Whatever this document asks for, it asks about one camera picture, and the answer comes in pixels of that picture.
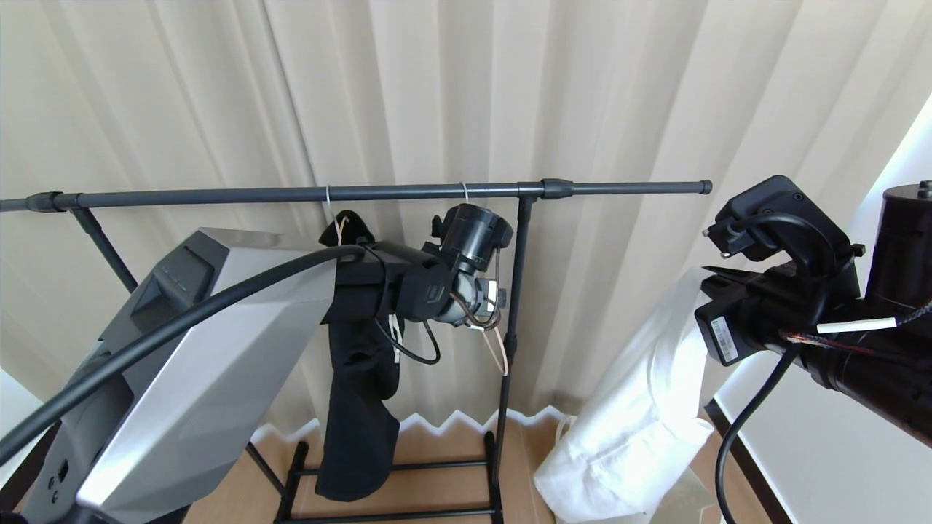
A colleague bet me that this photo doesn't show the white laundry basket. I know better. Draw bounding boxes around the white laundry basket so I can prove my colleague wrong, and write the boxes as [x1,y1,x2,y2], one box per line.
[557,415,719,524]

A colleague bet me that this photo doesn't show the black clothes rack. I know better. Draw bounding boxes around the black clothes rack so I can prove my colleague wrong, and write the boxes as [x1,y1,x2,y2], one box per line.
[0,178,714,524]

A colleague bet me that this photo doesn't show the beige curtain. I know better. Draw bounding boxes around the beige curtain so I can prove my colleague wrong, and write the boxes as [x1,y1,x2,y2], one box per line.
[0,0,932,437]

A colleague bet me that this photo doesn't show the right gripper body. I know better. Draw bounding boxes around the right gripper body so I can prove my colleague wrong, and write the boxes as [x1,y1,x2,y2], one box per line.
[695,266,864,365]

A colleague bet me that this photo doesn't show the black shorts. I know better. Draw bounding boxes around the black shorts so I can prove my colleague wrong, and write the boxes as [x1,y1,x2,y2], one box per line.
[315,210,403,502]

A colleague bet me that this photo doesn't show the pink clothes hanger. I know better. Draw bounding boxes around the pink clothes hanger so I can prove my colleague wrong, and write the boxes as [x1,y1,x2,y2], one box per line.
[458,181,511,378]
[325,185,352,247]

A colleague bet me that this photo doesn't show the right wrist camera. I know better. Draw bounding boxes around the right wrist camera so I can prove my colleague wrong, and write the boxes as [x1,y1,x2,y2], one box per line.
[702,175,866,293]

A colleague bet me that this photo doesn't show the white shirt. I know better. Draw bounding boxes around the white shirt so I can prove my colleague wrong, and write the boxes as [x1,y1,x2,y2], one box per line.
[534,267,716,524]

